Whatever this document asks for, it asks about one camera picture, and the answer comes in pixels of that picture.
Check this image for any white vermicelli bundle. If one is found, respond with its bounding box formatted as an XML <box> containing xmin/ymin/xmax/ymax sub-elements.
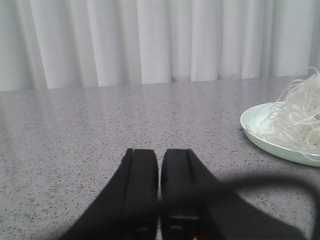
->
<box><xmin>257</xmin><ymin>69</ymin><xmax>320</xmax><ymax>155</ymax></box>

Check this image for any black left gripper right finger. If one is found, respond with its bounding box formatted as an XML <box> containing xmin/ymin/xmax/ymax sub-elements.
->
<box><xmin>160</xmin><ymin>149</ymin><xmax>303</xmax><ymax>240</ymax></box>

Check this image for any light green plate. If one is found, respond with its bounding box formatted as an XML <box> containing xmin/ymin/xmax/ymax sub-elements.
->
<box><xmin>240</xmin><ymin>102</ymin><xmax>320</xmax><ymax>167</ymax></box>

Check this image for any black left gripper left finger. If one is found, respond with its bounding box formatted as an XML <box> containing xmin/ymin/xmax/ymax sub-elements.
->
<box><xmin>60</xmin><ymin>148</ymin><xmax>159</xmax><ymax>240</ymax></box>

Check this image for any white curtain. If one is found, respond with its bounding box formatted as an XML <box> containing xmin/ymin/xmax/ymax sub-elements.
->
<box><xmin>0</xmin><ymin>0</ymin><xmax>320</xmax><ymax>91</ymax></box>

